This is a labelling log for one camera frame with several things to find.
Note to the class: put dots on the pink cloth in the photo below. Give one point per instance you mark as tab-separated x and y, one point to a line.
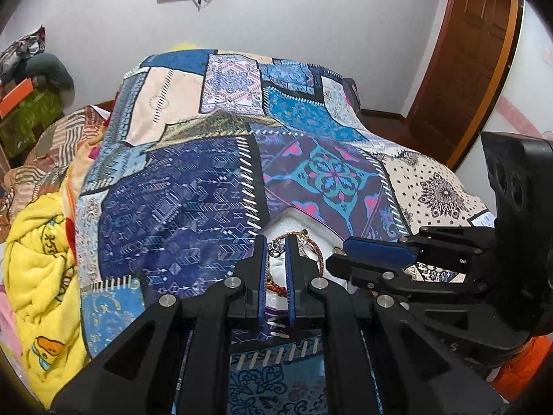
8	320

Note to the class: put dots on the dark grey cloth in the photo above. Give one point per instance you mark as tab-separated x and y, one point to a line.
49	69

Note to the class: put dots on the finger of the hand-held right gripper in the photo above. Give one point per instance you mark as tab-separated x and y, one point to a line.
367	273
373	248

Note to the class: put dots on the brown wooden door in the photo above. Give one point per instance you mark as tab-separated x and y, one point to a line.
466	60

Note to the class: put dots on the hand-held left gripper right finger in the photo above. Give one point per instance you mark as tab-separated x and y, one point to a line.
290	283

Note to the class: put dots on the brown striped blanket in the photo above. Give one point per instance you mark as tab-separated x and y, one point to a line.
52	147

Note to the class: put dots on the orange box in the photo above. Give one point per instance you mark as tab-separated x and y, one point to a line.
15	97

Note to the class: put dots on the pile of patterned clothes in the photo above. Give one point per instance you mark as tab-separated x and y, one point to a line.
19	49

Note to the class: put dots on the green patterned cloth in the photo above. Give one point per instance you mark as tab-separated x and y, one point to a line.
30	116

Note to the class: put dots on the yellow printed blanket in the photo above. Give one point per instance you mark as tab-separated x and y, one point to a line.
41	276

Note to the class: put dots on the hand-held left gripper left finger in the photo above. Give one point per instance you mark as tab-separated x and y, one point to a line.
262	283

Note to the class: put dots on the white foam box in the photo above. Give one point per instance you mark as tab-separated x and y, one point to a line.
322	224

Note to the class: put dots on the silver pendant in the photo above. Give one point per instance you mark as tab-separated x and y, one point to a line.
276	247

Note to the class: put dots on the blue patchwork blanket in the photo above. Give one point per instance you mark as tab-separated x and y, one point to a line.
181	190

